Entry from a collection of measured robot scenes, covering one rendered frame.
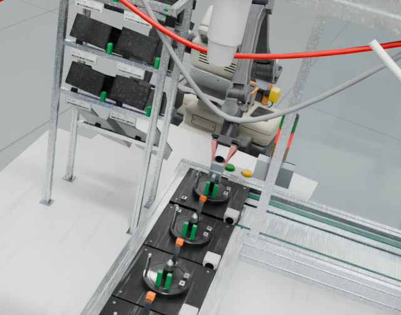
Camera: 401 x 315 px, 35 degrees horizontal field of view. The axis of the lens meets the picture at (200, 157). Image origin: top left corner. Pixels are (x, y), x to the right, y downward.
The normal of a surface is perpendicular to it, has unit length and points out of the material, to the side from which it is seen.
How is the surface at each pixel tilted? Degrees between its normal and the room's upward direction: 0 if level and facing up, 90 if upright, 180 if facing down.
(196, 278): 0
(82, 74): 65
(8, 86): 0
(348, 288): 90
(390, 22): 90
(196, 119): 98
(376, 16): 90
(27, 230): 0
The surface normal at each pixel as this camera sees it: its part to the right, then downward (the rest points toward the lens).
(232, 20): 0.11, 0.54
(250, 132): -0.40, 0.41
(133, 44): -0.32, 0.01
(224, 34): -0.15, 0.50
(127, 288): 0.19, -0.83
